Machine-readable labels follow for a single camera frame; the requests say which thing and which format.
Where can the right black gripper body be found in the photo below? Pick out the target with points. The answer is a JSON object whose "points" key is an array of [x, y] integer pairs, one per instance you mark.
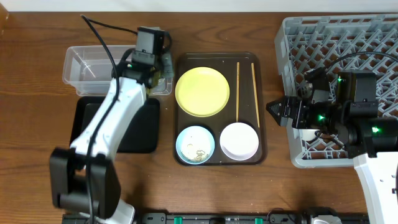
{"points": [[308, 112]]}

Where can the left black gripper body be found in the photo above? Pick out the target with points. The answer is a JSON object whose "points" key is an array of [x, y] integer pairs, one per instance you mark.
{"points": [[156, 80]]}

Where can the white cup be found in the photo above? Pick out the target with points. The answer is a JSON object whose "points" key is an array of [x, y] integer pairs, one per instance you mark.
{"points": [[308, 134]]}

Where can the yellow round plate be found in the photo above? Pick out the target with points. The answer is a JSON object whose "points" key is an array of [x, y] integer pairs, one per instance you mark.
{"points": [[202, 91]]}

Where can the light blue bowl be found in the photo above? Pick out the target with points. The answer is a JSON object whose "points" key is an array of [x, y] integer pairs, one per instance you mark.
{"points": [[194, 135]]}

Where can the rice food scraps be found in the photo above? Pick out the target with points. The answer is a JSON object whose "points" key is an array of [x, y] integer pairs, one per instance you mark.
{"points": [[196, 153]]}

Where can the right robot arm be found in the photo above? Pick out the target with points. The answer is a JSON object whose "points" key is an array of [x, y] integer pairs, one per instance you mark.
{"points": [[370, 140]]}

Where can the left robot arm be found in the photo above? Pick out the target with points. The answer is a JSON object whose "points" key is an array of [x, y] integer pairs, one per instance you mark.
{"points": [[83, 178]]}

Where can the grey dishwasher rack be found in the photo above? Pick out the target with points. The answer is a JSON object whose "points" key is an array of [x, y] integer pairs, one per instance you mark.
{"points": [[304, 43]]}

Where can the white pink bowl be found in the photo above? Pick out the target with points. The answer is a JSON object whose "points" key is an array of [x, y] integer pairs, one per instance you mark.
{"points": [[239, 141]]}

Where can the right wooden chopstick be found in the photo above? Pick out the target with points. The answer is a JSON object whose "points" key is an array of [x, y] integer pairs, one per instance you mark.
{"points": [[255, 93]]}

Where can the wooden chopstick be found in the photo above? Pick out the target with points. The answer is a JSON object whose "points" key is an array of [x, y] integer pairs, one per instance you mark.
{"points": [[255, 93], [237, 90]]}

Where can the black plastic tray bin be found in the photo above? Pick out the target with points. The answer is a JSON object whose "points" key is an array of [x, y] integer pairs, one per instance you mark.
{"points": [[140, 137]]}

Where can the dark brown serving tray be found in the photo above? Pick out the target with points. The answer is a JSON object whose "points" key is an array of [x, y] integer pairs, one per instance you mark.
{"points": [[226, 64]]}

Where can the clear plastic bin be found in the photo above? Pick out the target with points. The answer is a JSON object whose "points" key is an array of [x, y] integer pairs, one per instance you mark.
{"points": [[88, 70]]}

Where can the left wooden chopstick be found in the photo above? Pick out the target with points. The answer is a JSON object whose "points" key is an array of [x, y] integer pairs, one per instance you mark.
{"points": [[237, 90]]}

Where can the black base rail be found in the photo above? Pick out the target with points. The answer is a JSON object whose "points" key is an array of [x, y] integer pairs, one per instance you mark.
{"points": [[274, 218]]}

